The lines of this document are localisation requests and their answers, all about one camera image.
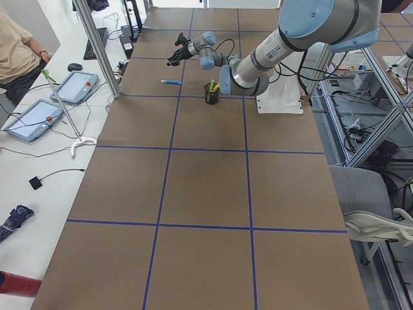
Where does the folded blue umbrella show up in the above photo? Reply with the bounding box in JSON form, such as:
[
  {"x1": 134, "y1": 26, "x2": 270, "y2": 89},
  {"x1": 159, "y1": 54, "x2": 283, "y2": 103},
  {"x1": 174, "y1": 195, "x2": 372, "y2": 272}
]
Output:
[{"x1": 1, "y1": 205, "x2": 35, "y2": 242}]

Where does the upper teach pendant tablet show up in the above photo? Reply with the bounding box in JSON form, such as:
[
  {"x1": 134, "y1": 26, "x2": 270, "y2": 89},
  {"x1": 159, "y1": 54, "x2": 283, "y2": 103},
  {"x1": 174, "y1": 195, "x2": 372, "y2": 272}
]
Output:
[{"x1": 56, "y1": 70, "x2": 99, "y2": 104}]

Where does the green highlighter pen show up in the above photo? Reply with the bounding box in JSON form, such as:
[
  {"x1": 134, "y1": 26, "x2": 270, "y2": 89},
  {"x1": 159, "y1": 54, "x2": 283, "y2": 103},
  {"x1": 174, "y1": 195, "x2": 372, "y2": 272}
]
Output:
[{"x1": 207, "y1": 79, "x2": 216, "y2": 101}]

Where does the black computer mouse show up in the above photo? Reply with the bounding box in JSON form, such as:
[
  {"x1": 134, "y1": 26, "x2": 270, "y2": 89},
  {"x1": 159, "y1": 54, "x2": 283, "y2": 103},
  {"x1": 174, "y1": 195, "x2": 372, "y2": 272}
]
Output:
[{"x1": 67, "y1": 63, "x2": 83, "y2": 72}]

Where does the grey office chair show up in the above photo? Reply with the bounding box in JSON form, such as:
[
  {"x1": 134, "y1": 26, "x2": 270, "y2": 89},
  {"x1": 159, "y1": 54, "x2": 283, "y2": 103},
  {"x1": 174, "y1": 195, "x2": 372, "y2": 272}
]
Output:
[{"x1": 330, "y1": 165, "x2": 412, "y2": 265}]

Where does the teach pendant tablet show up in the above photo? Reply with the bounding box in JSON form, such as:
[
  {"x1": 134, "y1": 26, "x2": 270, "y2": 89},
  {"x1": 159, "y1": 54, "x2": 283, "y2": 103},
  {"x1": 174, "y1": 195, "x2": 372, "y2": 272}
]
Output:
[
  {"x1": 56, "y1": 70, "x2": 99, "y2": 104},
  {"x1": 4, "y1": 99, "x2": 63, "y2": 142}
]

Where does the lower teach pendant tablet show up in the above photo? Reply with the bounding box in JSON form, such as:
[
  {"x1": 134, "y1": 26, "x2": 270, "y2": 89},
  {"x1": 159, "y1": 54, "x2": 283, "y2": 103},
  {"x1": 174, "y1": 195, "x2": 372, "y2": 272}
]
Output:
[{"x1": 4, "y1": 99, "x2": 63, "y2": 142}]

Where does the aluminium frame post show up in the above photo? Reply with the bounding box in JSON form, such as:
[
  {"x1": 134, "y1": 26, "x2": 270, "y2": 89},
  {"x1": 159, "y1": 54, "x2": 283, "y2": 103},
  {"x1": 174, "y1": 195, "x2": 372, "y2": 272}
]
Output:
[{"x1": 73, "y1": 0, "x2": 120, "y2": 99}]

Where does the aluminium frame rack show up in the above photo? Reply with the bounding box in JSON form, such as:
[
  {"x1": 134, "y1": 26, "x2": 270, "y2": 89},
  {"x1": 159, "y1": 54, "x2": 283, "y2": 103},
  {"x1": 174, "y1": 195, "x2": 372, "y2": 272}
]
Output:
[{"x1": 312, "y1": 50, "x2": 412, "y2": 309}]

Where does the red cylinder bottle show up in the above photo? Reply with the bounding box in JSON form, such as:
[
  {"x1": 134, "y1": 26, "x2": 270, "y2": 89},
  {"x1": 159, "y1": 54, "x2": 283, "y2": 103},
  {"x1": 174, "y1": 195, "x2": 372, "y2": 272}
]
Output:
[{"x1": 1, "y1": 271, "x2": 42, "y2": 298}]

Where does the reacher grabber stick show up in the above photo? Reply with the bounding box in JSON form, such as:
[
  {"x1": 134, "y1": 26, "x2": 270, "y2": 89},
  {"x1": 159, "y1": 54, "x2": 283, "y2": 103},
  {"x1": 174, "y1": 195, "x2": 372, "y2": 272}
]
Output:
[{"x1": 41, "y1": 69, "x2": 97, "y2": 160}]

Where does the black mesh pen holder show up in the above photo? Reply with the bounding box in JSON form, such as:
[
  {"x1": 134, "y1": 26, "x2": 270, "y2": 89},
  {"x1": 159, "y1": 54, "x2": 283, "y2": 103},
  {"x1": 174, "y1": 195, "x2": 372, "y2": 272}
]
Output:
[{"x1": 204, "y1": 83, "x2": 219, "y2": 105}]

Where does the blue highlighter pen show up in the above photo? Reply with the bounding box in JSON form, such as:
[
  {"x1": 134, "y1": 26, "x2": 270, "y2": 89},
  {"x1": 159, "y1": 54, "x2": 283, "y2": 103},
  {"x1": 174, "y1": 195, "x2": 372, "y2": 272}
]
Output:
[{"x1": 161, "y1": 79, "x2": 181, "y2": 85}]

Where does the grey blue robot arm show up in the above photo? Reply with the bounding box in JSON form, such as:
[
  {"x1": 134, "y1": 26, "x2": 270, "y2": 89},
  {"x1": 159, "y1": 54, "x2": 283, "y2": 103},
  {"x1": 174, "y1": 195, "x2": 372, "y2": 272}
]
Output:
[{"x1": 167, "y1": 0, "x2": 382, "y2": 96}]

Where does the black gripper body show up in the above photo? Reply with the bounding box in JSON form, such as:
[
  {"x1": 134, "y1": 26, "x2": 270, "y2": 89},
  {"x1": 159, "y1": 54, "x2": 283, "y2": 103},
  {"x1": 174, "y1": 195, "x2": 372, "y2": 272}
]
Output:
[{"x1": 174, "y1": 32, "x2": 192, "y2": 60}]

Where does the seated person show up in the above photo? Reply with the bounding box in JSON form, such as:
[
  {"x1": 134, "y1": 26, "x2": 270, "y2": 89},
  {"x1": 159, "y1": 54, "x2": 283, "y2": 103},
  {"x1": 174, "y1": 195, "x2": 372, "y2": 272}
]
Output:
[{"x1": 1, "y1": 13, "x2": 53, "y2": 105}]

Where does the black keyboard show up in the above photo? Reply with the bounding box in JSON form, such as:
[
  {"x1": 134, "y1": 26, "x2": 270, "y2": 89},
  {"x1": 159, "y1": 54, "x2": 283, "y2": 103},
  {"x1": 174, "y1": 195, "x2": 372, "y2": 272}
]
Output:
[{"x1": 83, "y1": 27, "x2": 109, "y2": 61}]

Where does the small black puck device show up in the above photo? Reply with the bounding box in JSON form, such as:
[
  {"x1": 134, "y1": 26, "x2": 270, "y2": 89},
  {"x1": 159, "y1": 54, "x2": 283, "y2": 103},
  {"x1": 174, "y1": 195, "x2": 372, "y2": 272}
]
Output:
[{"x1": 28, "y1": 176, "x2": 43, "y2": 190}]

